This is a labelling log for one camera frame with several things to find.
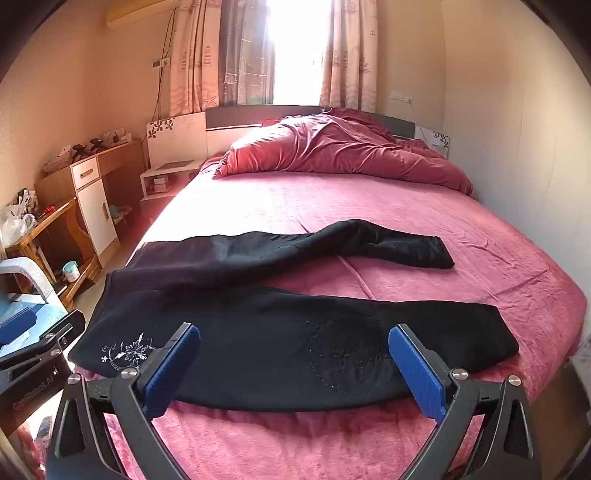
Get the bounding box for black pants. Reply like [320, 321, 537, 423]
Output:
[67, 219, 520, 414]

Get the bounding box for white chair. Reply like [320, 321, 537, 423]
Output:
[0, 257, 63, 306]

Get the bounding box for bed with pink sheet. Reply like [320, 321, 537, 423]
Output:
[69, 152, 583, 480]

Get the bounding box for red duvet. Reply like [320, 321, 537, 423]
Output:
[212, 108, 474, 195]

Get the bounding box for patterned curtain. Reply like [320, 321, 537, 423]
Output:
[318, 0, 379, 114]
[168, 0, 276, 117]

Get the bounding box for dark bed headboard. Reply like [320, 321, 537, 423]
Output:
[205, 104, 416, 158]

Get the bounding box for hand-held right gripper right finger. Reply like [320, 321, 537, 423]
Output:
[388, 323, 543, 480]

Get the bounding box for wooden desk with white cabinet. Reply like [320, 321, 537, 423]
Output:
[34, 138, 146, 269]

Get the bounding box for window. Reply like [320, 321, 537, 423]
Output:
[267, 0, 334, 108]

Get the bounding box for black cable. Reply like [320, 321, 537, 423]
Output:
[154, 7, 179, 123]

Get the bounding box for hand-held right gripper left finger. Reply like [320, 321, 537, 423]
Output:
[46, 322, 202, 480]

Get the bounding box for white floral bedside table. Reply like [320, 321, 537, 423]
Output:
[139, 113, 207, 200]
[416, 124, 451, 160]

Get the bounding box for blue cloth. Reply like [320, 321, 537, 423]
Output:
[0, 295, 68, 333]

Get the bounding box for white plastic bag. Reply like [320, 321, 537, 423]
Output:
[0, 213, 38, 246]

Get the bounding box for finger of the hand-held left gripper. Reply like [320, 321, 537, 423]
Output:
[37, 310, 87, 359]
[0, 307, 38, 347]

